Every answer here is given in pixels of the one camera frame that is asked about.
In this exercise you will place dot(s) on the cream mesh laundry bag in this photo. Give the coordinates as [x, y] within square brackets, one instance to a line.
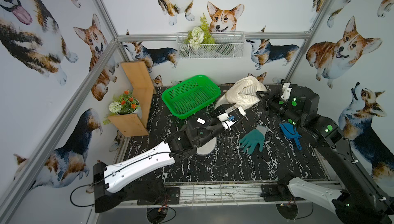
[242, 93]

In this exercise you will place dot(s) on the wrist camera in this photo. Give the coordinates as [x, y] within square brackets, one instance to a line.
[231, 117]
[286, 90]

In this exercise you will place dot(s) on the green plastic basket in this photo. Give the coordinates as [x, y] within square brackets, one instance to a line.
[190, 96]

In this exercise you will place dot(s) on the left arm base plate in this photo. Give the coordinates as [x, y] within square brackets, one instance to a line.
[170, 196]

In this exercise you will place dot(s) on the wooden shelf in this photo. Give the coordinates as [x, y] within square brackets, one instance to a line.
[143, 90]

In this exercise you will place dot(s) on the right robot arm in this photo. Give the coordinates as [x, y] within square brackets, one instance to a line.
[362, 201]

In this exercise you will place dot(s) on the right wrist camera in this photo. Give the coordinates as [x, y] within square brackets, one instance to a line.
[286, 90]

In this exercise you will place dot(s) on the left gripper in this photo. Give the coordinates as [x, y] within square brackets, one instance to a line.
[222, 111]

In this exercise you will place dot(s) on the white flower fern bouquet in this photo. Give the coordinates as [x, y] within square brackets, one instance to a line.
[200, 35]

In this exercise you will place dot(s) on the white wire wall basket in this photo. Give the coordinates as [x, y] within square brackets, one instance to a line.
[226, 45]

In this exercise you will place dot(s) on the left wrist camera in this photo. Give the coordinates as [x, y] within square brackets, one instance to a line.
[231, 117]

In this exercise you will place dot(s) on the green rubber glove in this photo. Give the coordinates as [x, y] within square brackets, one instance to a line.
[253, 139]

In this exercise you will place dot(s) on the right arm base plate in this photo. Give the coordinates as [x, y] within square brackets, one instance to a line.
[275, 193]

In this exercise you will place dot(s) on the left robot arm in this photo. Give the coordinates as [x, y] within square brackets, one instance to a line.
[116, 183]

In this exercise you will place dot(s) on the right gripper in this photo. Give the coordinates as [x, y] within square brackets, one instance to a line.
[268, 99]

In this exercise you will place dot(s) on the potted flower plant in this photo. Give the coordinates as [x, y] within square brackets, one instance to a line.
[125, 104]

